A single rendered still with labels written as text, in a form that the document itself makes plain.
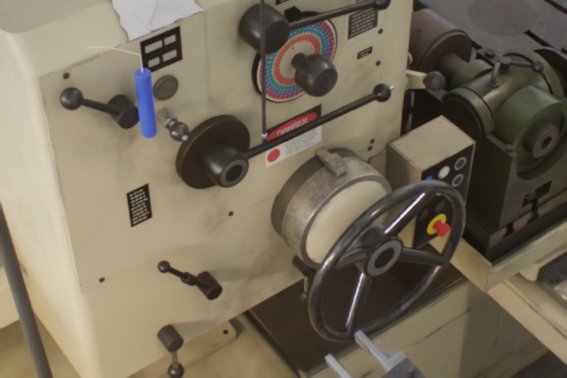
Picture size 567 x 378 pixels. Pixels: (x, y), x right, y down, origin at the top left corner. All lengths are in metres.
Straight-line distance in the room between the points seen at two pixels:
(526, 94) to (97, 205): 1.05
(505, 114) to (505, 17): 0.79
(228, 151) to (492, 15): 1.49
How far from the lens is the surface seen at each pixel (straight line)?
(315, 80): 1.84
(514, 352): 3.56
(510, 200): 2.53
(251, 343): 2.82
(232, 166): 1.86
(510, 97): 2.46
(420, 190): 1.97
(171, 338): 2.16
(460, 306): 3.07
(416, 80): 2.23
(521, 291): 2.85
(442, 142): 2.27
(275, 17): 1.76
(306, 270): 2.28
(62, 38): 1.66
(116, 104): 1.71
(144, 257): 2.00
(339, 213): 2.07
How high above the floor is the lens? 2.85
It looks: 43 degrees down
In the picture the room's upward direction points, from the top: straight up
